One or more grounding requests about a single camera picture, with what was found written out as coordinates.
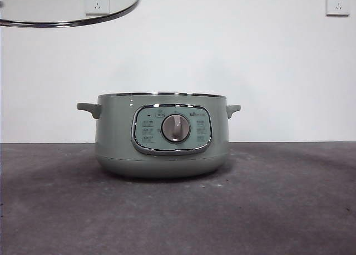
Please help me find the white wall socket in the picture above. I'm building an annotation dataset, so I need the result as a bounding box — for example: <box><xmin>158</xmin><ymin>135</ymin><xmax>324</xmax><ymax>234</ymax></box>
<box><xmin>325</xmin><ymin>0</ymin><xmax>350</xmax><ymax>17</ymax></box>
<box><xmin>85</xmin><ymin>0</ymin><xmax>111</xmax><ymax>16</ymax></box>

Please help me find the glass lid with green knob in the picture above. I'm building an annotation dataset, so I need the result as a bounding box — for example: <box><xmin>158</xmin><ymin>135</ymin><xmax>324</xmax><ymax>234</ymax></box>
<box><xmin>0</xmin><ymin>0</ymin><xmax>144</xmax><ymax>28</ymax></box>

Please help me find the sage green electric cooking pot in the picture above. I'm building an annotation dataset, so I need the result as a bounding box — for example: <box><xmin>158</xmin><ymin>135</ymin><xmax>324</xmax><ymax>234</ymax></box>
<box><xmin>76</xmin><ymin>92</ymin><xmax>241</xmax><ymax>179</ymax></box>

